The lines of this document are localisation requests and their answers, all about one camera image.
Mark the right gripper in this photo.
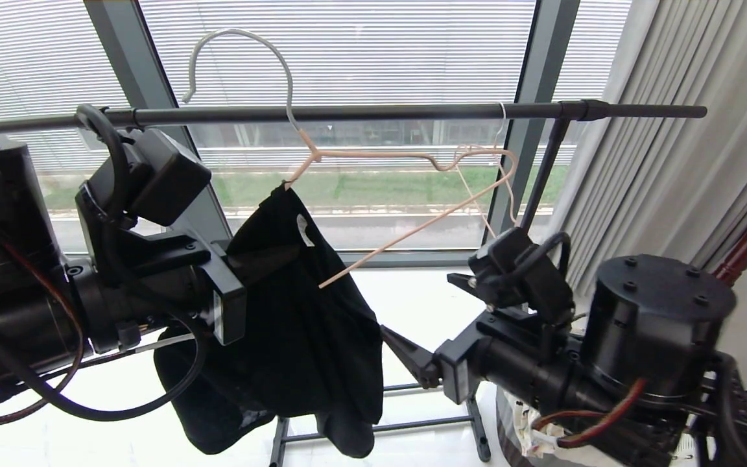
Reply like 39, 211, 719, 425
380, 272, 592, 416

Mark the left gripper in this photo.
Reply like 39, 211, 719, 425
70, 241, 248, 352

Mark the black t-shirt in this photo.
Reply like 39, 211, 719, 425
153, 184, 386, 459

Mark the pink clothes hanger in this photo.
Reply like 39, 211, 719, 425
182, 29, 519, 290
455, 144, 521, 238

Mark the white laundry basket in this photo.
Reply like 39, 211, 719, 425
494, 387, 702, 467

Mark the black clothes rack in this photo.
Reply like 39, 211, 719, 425
0, 99, 708, 467

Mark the cream printed garment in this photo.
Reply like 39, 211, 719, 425
515, 403, 566, 459

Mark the window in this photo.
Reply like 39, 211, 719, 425
0, 0, 634, 270

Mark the beige curtain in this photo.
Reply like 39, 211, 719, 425
545, 0, 747, 307

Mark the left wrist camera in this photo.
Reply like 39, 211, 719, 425
75, 126, 213, 270

